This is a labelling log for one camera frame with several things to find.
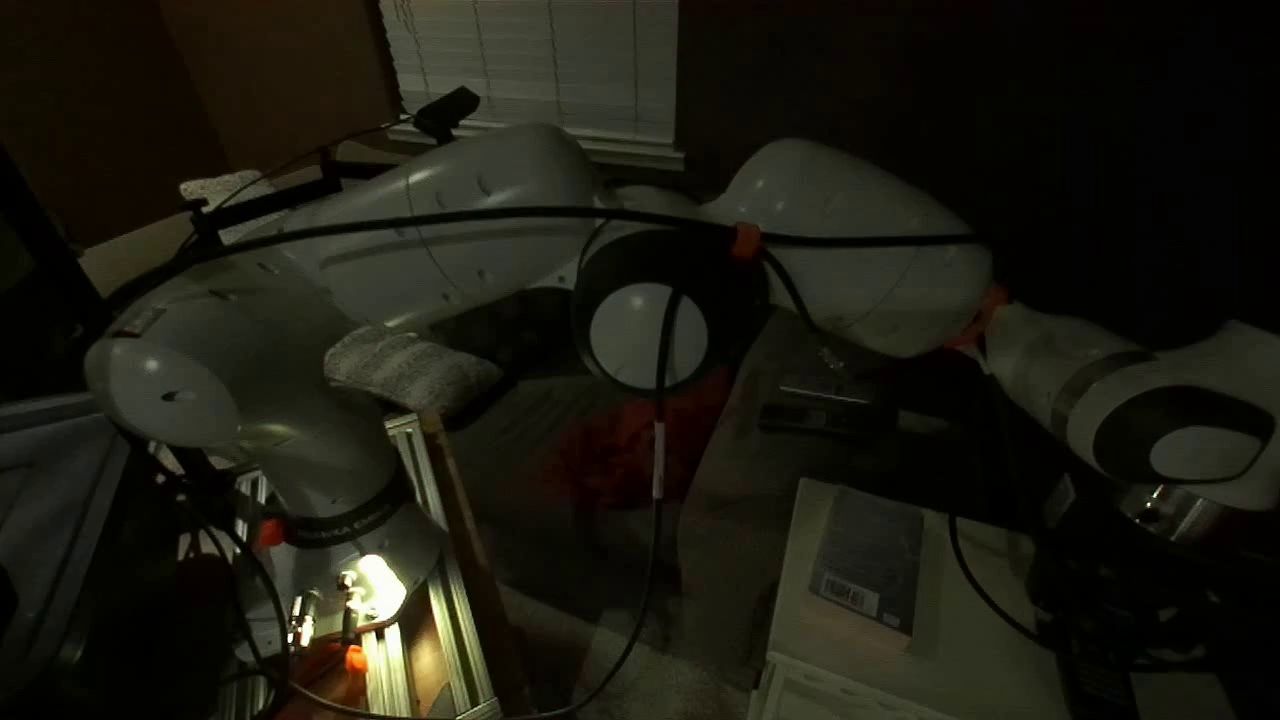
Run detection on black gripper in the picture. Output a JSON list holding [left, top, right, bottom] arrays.
[[1041, 514, 1255, 714]]

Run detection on short black remote control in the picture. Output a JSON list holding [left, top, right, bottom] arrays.
[[758, 382, 896, 439]]

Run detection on grey book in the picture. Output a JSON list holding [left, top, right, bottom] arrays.
[[810, 485, 931, 642]]

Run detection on orange blanket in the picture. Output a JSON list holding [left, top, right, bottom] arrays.
[[530, 378, 739, 519]]

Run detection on metal robot stand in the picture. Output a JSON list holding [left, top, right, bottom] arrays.
[[232, 413, 516, 720]]

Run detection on white window blinds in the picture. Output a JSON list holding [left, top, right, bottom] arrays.
[[375, 0, 687, 148]]

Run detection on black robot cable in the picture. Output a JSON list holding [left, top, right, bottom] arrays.
[[180, 198, 994, 720]]

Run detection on black camera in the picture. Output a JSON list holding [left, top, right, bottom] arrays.
[[408, 85, 485, 141]]

